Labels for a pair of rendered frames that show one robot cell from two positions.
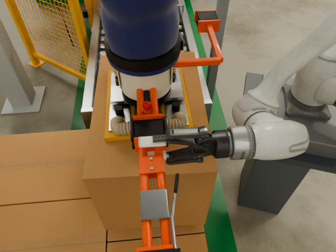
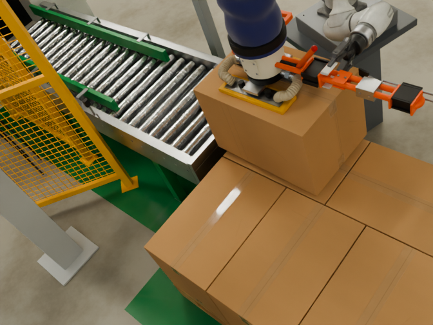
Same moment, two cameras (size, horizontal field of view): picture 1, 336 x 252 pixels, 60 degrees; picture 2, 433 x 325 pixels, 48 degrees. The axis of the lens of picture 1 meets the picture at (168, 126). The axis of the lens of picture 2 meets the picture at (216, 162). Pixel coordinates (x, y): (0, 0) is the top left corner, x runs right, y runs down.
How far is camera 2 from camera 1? 1.33 m
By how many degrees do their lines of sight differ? 17
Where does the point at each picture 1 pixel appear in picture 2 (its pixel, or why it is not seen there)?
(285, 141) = (383, 13)
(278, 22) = not seen: outside the picture
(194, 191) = (354, 99)
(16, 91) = (63, 244)
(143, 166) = (340, 80)
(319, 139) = not seen: hidden behind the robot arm
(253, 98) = (339, 13)
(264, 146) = (377, 24)
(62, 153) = (215, 202)
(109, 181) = (315, 127)
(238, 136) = (362, 29)
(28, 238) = (274, 256)
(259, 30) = not seen: hidden behind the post
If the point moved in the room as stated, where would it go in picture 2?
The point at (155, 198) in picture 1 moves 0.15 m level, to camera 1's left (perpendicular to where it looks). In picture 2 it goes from (366, 82) to (339, 110)
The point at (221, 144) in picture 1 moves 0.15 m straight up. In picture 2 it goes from (359, 40) to (356, 6)
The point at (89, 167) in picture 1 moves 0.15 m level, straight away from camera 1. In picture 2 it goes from (296, 129) to (259, 128)
